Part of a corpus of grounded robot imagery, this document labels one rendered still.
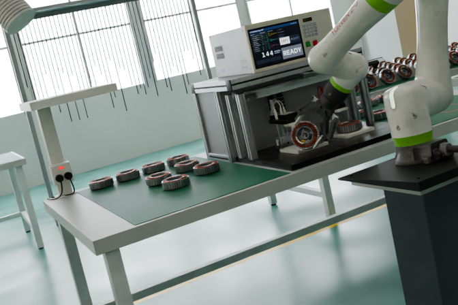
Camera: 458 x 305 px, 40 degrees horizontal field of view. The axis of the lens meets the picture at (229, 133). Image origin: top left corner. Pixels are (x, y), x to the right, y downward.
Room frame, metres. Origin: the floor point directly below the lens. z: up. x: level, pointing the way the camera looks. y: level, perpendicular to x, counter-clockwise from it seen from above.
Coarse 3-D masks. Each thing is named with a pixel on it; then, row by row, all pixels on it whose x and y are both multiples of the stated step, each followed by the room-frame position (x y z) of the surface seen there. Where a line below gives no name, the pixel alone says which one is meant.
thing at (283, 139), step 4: (276, 136) 2.69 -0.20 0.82; (280, 136) 2.66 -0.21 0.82; (284, 136) 2.66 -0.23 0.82; (288, 136) 2.67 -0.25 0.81; (280, 140) 2.65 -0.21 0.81; (284, 140) 2.66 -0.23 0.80; (288, 140) 2.67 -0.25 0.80; (276, 144) 2.69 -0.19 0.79; (280, 144) 2.66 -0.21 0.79; (284, 144) 2.66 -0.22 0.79; (288, 144) 2.67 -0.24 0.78; (292, 144) 2.68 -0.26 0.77; (280, 148) 2.67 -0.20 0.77
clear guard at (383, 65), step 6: (372, 60) 2.61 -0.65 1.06; (378, 60) 2.61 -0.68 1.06; (384, 60) 2.62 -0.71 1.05; (378, 66) 2.58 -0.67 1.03; (384, 66) 2.59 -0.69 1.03; (390, 66) 2.59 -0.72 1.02; (306, 72) 2.74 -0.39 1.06; (312, 72) 2.70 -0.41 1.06; (372, 72) 2.55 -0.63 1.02; (378, 72) 2.55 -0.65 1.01
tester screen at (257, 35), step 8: (288, 24) 2.73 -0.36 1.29; (296, 24) 2.75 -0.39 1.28; (256, 32) 2.66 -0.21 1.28; (264, 32) 2.68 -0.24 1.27; (272, 32) 2.69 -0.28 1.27; (280, 32) 2.71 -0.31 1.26; (288, 32) 2.73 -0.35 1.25; (296, 32) 2.74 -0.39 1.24; (256, 40) 2.66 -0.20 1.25; (264, 40) 2.68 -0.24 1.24; (272, 40) 2.69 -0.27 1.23; (256, 48) 2.66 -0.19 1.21; (264, 48) 2.67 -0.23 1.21; (272, 48) 2.69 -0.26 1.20; (280, 48) 2.70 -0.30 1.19; (256, 56) 2.65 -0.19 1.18; (272, 56) 2.68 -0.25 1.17; (256, 64) 2.65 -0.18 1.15; (264, 64) 2.67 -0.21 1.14
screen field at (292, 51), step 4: (296, 44) 2.74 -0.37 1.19; (300, 44) 2.74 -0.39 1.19; (284, 48) 2.71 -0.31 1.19; (288, 48) 2.72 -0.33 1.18; (292, 48) 2.73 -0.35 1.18; (296, 48) 2.74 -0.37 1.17; (300, 48) 2.74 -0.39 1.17; (284, 52) 2.71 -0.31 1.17; (288, 52) 2.72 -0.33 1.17; (292, 52) 2.73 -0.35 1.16; (296, 52) 2.73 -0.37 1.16; (300, 52) 2.74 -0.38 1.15; (284, 56) 2.71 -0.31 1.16; (288, 56) 2.72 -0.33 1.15; (292, 56) 2.72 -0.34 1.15; (296, 56) 2.73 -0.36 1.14
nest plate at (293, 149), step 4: (320, 144) 2.51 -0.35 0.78; (324, 144) 2.51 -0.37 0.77; (284, 148) 2.58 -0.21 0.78; (288, 148) 2.56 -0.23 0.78; (292, 148) 2.54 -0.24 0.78; (296, 148) 2.52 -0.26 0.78; (300, 148) 2.51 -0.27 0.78; (312, 148) 2.49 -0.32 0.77; (288, 152) 2.53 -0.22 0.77; (292, 152) 2.50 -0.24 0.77; (296, 152) 2.47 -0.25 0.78; (300, 152) 2.46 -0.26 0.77
